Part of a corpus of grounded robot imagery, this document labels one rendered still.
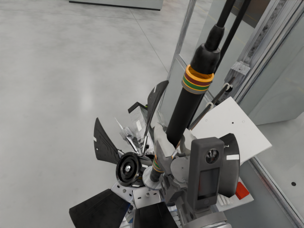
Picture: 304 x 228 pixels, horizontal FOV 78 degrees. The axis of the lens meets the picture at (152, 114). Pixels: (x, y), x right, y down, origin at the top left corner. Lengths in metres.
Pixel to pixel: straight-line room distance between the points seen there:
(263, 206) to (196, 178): 1.02
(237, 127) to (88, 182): 1.53
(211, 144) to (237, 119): 0.55
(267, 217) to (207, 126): 0.66
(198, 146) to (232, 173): 0.27
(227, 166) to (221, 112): 0.36
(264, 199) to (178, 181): 0.98
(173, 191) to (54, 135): 2.08
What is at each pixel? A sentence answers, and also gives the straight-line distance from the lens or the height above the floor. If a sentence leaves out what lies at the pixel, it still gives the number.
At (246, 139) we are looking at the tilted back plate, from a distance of 0.81.
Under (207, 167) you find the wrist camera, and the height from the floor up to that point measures 1.59.
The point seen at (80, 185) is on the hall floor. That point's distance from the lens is 2.00.
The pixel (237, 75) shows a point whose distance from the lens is 0.92.
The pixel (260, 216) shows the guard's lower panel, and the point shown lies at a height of 0.79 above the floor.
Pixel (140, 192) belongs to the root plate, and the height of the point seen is 1.19.
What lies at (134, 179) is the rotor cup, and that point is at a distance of 0.65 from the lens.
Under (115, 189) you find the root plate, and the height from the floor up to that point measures 1.11.
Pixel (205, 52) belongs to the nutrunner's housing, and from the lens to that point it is 0.27.
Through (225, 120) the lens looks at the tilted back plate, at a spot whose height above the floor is 1.30.
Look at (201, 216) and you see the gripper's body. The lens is 0.35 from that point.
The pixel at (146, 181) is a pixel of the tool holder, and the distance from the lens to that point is 0.55.
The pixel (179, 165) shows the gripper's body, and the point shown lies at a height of 1.54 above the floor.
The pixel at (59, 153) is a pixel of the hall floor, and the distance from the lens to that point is 2.20.
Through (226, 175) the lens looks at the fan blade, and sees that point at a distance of 0.54.
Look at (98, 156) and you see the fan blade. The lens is 1.00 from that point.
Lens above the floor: 1.83
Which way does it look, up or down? 45 degrees down
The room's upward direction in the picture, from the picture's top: 15 degrees clockwise
